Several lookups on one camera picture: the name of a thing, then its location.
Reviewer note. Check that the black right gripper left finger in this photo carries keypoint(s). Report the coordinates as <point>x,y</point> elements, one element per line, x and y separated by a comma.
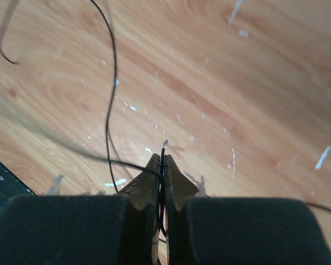
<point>84,229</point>

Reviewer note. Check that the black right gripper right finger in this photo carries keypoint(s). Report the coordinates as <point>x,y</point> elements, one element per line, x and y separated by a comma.
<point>238,230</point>

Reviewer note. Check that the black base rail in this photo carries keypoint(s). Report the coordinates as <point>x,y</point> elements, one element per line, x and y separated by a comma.
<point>11,186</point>

